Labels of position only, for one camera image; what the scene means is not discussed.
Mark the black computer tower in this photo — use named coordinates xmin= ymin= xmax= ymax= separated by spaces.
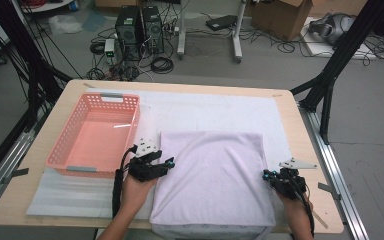
xmin=114 ymin=5 xmax=144 ymax=62
xmin=141 ymin=5 xmax=165 ymax=55

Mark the grey headset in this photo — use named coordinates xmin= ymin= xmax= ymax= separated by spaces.
xmin=308 ymin=12 xmax=356 ymax=46

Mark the white grid mat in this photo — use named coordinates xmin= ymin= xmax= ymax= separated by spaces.
xmin=26 ymin=88 xmax=294 ymax=221

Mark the person's right hand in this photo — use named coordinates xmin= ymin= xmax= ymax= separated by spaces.
xmin=276 ymin=192 xmax=310 ymax=225

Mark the pink plastic basket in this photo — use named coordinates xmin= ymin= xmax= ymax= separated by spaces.
xmin=45 ymin=92 xmax=142 ymax=179

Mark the black metal frame post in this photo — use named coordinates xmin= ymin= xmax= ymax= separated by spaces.
xmin=0 ymin=0 xmax=73 ymax=133
xmin=289 ymin=0 xmax=384 ymax=146

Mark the clear plastic bag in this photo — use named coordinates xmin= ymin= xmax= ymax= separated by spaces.
xmin=48 ymin=13 xmax=84 ymax=36

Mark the white floor board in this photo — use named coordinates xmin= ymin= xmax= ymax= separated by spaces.
xmin=301 ymin=16 xmax=378 ymax=61

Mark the white metal stand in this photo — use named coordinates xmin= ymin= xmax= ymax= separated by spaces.
xmin=176 ymin=0 xmax=248 ymax=64

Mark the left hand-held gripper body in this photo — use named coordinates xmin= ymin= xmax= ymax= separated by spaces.
xmin=126 ymin=137 xmax=168 ymax=183

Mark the small white power unit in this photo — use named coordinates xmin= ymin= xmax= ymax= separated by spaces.
xmin=104 ymin=38 xmax=117 ymax=65

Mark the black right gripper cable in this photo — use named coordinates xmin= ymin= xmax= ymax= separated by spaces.
xmin=293 ymin=176 xmax=316 ymax=238

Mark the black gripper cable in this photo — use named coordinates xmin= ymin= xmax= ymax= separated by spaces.
xmin=293 ymin=176 xmax=316 ymax=238
xmin=112 ymin=144 xmax=138 ymax=219

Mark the aluminium rail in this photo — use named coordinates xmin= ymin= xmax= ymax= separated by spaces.
xmin=0 ymin=131 xmax=36 ymax=218
xmin=298 ymin=104 xmax=371 ymax=240

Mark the lilac printed towel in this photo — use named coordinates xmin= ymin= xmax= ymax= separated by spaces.
xmin=149 ymin=130 xmax=278 ymax=240

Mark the grey metal bracket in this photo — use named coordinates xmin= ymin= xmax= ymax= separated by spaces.
xmin=317 ymin=182 xmax=342 ymax=201
xmin=1 ymin=168 xmax=30 ymax=185

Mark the flat black device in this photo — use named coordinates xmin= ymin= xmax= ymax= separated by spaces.
xmin=205 ymin=14 xmax=238 ymax=32

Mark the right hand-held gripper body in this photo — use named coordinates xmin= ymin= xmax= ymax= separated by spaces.
xmin=269 ymin=157 xmax=318 ymax=200

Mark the person's left hand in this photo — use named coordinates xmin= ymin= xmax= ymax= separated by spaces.
xmin=121 ymin=173 xmax=158 ymax=218

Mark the coiled black cable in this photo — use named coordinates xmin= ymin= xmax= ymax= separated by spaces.
xmin=150 ymin=56 xmax=175 ymax=75

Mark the open cardboard box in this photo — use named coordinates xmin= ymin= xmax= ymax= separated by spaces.
xmin=250 ymin=0 xmax=314 ymax=42

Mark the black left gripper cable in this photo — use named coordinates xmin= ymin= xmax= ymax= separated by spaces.
xmin=112 ymin=144 xmax=138 ymax=219

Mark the tangle of black floor cables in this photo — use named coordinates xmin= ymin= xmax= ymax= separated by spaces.
xmin=239 ymin=26 xmax=384 ymax=66

